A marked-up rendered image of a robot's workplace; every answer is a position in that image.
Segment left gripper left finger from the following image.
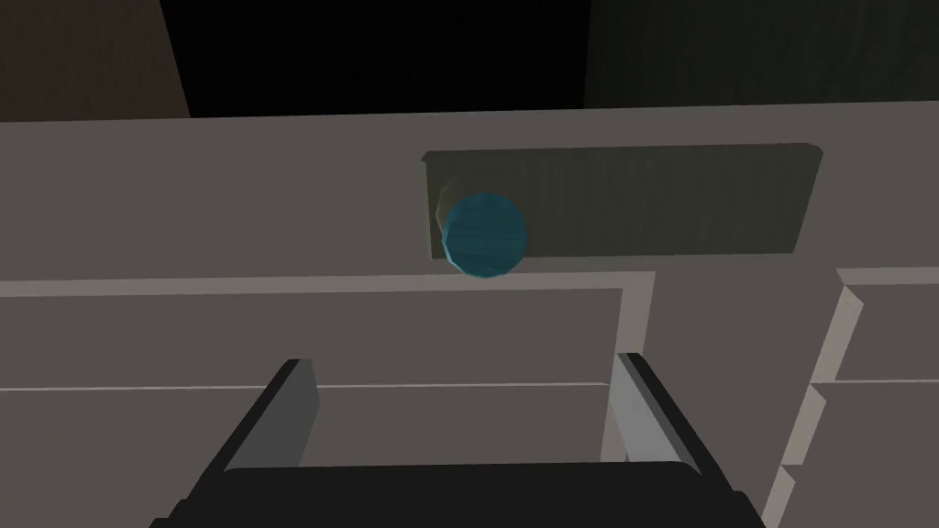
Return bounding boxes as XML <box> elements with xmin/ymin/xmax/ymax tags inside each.
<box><xmin>207</xmin><ymin>358</ymin><xmax>321</xmax><ymax>479</ymax></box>

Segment dark olive drawer front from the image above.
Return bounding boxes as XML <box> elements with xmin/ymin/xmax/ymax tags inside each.
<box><xmin>421</xmin><ymin>143</ymin><xmax>824</xmax><ymax>260</ymax></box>

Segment blue round knob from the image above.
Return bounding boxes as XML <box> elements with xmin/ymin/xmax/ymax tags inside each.
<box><xmin>442</xmin><ymin>192</ymin><xmax>529</xmax><ymax>280</ymax></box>

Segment grey cupboard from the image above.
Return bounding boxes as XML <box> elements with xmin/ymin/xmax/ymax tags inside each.
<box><xmin>0</xmin><ymin>101</ymin><xmax>939</xmax><ymax>528</ymax></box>

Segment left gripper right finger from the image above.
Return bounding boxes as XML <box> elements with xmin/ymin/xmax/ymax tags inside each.
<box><xmin>607</xmin><ymin>352</ymin><xmax>724</xmax><ymax>479</ymax></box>

